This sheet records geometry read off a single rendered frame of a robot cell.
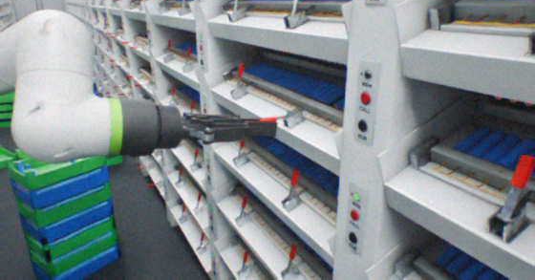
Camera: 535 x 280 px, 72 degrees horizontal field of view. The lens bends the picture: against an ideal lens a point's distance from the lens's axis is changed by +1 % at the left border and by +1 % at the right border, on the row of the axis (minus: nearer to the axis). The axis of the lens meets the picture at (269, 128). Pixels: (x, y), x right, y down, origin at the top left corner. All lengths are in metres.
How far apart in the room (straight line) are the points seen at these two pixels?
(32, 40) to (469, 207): 0.63
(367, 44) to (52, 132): 0.45
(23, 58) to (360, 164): 0.52
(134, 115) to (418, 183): 0.43
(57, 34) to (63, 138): 0.15
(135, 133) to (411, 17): 0.42
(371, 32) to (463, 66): 0.14
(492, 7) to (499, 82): 0.11
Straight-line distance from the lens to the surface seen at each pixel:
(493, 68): 0.45
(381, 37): 0.53
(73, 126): 0.59
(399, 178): 0.57
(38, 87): 0.61
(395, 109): 0.54
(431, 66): 0.49
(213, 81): 1.13
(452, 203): 0.53
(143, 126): 0.60
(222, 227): 1.34
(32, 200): 1.67
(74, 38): 0.64
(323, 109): 0.74
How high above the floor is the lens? 1.15
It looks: 19 degrees down
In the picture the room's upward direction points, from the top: straight up
